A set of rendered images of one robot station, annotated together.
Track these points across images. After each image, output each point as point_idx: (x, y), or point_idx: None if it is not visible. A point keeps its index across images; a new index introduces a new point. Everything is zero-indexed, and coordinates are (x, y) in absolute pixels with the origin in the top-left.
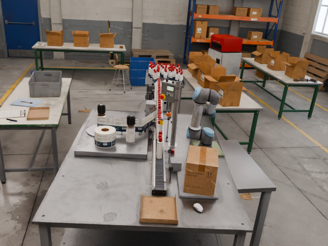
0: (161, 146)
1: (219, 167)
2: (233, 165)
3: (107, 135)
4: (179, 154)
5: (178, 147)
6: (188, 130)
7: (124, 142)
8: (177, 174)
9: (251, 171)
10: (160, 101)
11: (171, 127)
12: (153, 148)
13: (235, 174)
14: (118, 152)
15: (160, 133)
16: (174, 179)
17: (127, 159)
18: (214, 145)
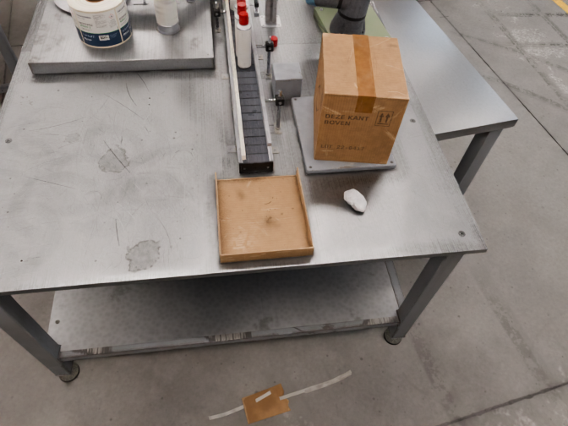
0: (248, 35)
1: None
2: (415, 67)
3: (103, 15)
4: (290, 47)
5: (286, 26)
6: None
7: (153, 25)
8: (294, 106)
9: (458, 80)
10: None
11: None
12: (226, 36)
13: (424, 94)
14: (142, 57)
15: (241, 0)
16: (286, 121)
17: (168, 73)
18: (366, 15)
